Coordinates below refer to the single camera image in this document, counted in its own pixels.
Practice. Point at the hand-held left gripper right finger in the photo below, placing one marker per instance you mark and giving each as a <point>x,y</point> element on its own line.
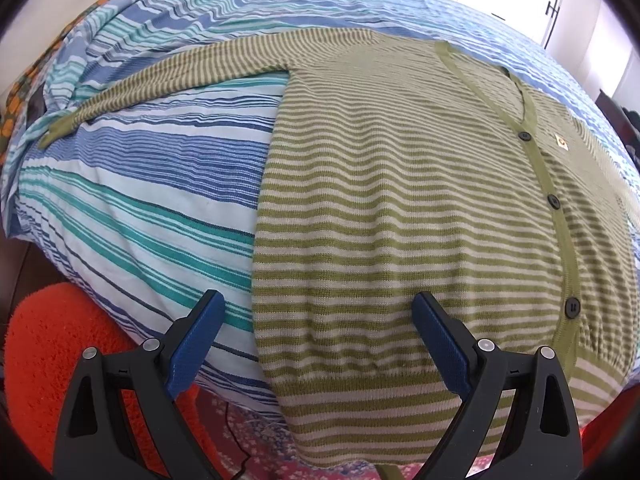
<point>442,345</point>

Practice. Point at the pink floral rug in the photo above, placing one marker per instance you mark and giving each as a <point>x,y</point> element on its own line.
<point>260,440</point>

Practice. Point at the orange patterned cloth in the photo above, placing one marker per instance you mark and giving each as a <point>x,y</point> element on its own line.
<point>12,105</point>

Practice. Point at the green striped knit cardigan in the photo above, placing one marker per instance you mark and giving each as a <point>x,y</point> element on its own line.
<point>400,185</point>

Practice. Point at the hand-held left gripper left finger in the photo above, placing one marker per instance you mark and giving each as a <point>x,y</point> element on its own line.
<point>192,345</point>

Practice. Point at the blue green striped bed sheet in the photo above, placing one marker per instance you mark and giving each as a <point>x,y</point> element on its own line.
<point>150,185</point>

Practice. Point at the dark wooden cabinet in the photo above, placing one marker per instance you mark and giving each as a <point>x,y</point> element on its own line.
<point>625,120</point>

